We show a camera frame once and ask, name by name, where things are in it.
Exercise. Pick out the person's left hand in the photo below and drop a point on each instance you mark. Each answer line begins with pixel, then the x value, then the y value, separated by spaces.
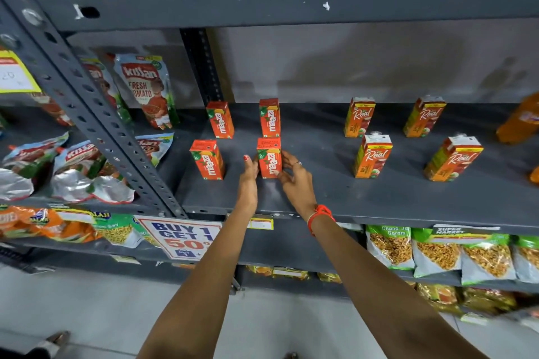
pixel 247 190

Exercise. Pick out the person's right hand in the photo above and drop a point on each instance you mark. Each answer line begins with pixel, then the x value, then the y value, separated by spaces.
pixel 300 190

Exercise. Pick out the person's left thumb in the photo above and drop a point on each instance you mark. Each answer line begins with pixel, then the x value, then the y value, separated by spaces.
pixel 246 163

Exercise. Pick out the person's right thumb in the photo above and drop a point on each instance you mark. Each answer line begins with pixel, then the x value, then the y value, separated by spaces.
pixel 285 177

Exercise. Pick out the small orange juice carton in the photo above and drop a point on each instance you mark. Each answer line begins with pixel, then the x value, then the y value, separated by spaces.
pixel 208 160
pixel 220 120
pixel 270 118
pixel 269 159

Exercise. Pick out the person's right forearm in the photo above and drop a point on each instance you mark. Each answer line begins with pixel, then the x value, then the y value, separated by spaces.
pixel 379 295

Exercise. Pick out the person's left forearm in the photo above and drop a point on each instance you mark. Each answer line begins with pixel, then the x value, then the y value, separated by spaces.
pixel 202 287

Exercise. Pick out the red thread wristband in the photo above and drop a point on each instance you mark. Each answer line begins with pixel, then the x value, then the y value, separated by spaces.
pixel 321 214

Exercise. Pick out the small yellow shelf label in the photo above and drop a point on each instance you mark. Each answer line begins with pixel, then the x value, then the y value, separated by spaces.
pixel 260 223

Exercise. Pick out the tall orange-green juice carton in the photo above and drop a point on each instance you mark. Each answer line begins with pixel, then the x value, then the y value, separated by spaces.
pixel 372 156
pixel 452 159
pixel 359 118
pixel 423 117

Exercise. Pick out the golden snack packet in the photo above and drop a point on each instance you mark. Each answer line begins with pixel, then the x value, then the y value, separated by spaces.
pixel 488 300
pixel 290 273
pixel 329 278
pixel 259 270
pixel 440 297

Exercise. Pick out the white promotion sign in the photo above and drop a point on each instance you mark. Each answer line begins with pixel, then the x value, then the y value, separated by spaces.
pixel 181 239

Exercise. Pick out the pile of tomato ketchup pouches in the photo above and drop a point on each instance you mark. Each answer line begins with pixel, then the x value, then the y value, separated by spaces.
pixel 145 89

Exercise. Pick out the green-white snack packet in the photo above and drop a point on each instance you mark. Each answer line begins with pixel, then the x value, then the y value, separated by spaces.
pixel 488 262
pixel 527 260
pixel 438 255
pixel 389 247

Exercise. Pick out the green noodle snack packet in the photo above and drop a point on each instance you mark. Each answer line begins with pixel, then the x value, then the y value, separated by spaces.
pixel 120 232

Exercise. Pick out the green-white shelf label strip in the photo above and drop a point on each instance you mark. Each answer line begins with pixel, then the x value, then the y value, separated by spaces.
pixel 463 231

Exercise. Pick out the orange snack packet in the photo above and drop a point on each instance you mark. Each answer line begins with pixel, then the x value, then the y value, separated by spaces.
pixel 14 222
pixel 71 231

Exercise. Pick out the yellow price tag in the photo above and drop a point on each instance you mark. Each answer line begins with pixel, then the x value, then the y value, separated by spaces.
pixel 14 72

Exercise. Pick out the person's sandal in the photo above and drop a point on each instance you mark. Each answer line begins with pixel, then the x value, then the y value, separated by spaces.
pixel 57 340

